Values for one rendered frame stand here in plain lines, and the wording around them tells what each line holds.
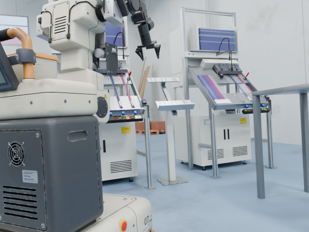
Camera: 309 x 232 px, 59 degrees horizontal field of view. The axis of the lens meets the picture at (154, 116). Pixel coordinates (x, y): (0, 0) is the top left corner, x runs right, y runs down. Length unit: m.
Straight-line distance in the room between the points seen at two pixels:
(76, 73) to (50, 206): 0.66
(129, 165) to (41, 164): 1.89
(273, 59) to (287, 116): 1.09
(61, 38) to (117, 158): 1.62
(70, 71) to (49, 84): 0.48
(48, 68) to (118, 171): 1.78
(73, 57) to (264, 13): 4.92
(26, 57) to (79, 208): 0.53
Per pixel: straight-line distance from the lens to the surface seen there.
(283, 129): 5.46
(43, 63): 1.11
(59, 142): 0.91
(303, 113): 2.40
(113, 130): 2.68
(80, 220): 1.02
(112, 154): 2.70
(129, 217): 1.22
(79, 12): 1.32
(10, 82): 0.99
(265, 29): 5.84
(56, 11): 1.43
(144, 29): 1.56
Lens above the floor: 0.68
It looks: 1 degrees down
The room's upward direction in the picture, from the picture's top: 3 degrees counter-clockwise
